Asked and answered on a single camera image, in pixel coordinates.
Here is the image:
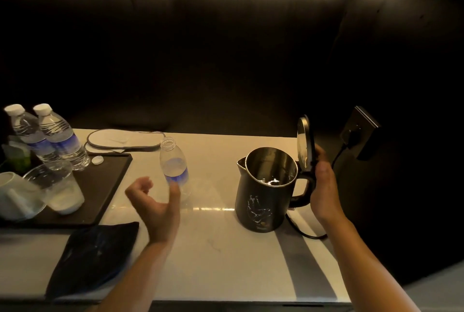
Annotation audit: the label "person's right hand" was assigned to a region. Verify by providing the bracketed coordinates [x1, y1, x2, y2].
[310, 144, 346, 227]

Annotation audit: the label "person's left hand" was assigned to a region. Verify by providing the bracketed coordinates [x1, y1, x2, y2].
[125, 177, 181, 245]

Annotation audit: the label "black electric kettle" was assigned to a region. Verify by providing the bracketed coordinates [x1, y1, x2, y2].
[235, 115, 317, 232]

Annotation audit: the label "person's left forearm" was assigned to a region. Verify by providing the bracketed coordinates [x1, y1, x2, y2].
[95, 239, 175, 312]

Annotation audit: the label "person's right forearm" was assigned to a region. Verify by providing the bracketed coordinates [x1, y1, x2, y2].
[321, 215, 422, 312]

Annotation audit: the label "open clear water bottle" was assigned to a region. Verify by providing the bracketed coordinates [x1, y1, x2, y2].
[160, 137, 191, 201]

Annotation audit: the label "black power plug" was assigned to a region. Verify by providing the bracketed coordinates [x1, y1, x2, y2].
[342, 127, 361, 147]

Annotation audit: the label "black serving tray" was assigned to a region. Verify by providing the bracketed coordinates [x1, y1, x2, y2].
[0, 153, 133, 229]

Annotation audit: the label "white disposable slippers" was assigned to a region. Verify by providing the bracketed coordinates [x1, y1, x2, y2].
[84, 129, 166, 154]

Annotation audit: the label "black plastic pouch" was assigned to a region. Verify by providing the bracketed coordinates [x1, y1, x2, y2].
[45, 222, 140, 301]

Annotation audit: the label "clear drinking glass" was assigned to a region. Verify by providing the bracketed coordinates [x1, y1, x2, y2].
[23, 160, 85, 215]

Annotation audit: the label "sealed clear water bottle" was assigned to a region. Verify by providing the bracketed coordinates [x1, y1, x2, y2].
[4, 104, 60, 163]
[33, 104, 91, 171]

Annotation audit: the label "white cup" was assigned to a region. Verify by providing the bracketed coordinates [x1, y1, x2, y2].
[0, 172, 47, 222]

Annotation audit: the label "green tea packet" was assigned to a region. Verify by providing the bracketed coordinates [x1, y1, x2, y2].
[2, 140, 32, 175]

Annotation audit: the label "black wall socket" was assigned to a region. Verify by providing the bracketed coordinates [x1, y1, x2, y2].
[340, 106, 382, 161]

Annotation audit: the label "black kettle power cord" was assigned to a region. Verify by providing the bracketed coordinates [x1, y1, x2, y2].
[286, 143, 348, 240]

